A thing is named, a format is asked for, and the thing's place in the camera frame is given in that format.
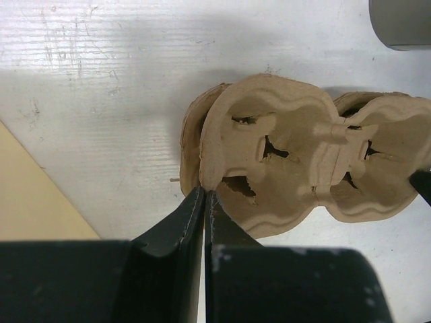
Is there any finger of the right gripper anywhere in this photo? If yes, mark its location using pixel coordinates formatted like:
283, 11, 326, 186
409, 170, 431, 206

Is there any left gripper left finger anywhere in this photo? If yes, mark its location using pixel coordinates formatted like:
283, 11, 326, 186
1, 188, 205, 322

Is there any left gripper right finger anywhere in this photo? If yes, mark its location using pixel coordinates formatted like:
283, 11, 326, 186
205, 191, 393, 322

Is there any brown cardboard cup carrier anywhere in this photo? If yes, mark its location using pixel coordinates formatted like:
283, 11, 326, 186
179, 83, 405, 195

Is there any brown paper bag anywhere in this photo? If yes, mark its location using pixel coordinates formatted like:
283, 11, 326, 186
1, 124, 100, 242

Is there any grey straw holder cup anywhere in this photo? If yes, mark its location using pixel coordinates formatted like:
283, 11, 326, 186
368, 0, 431, 51

